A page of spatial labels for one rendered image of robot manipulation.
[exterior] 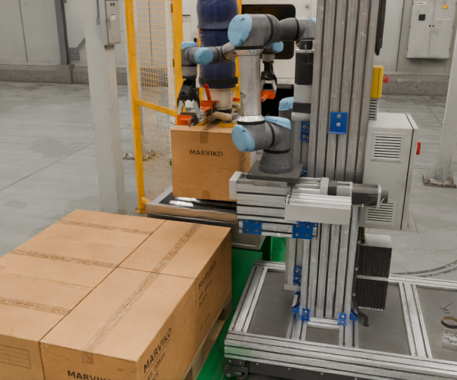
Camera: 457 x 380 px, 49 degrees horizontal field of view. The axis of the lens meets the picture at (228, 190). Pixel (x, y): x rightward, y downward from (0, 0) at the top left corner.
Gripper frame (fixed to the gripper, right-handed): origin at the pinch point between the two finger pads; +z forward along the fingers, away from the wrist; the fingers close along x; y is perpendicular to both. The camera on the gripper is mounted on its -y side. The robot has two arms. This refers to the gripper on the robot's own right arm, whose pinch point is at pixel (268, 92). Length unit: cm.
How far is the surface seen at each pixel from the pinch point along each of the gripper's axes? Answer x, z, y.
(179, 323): -15, 75, 148
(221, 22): -21, -44, 39
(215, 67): -24, -20, 40
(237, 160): -8, 29, 60
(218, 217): -18, 62, 64
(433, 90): 229, 114, -804
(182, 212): -41, 61, 62
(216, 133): -19, 13, 60
